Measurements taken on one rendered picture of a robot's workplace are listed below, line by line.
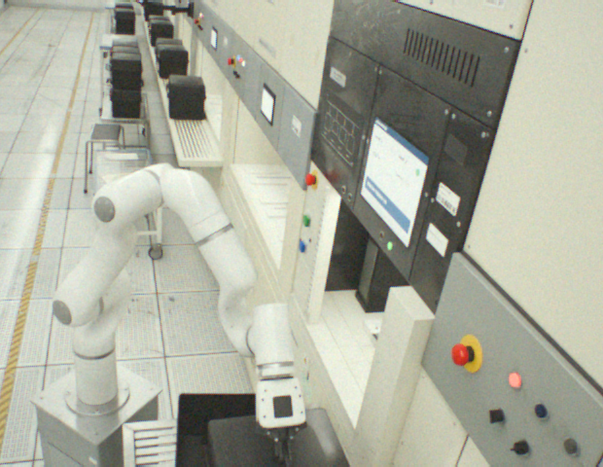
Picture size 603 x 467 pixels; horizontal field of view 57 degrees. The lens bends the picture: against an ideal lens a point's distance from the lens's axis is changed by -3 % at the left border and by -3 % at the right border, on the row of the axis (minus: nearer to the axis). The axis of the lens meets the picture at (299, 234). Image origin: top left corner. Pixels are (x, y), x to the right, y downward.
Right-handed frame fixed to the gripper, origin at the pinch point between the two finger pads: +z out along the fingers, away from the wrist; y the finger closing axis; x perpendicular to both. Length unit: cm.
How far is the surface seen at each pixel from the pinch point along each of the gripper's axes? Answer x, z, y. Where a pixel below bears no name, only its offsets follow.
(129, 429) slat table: 51, -6, -31
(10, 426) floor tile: 161, -8, -82
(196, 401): 36.9, -12.0, -13.3
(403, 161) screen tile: -19, -59, 29
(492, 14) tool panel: -57, -70, 29
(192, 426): 43.9, -5.2, -14.3
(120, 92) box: 329, -273, -30
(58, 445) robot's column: 67, -3, -52
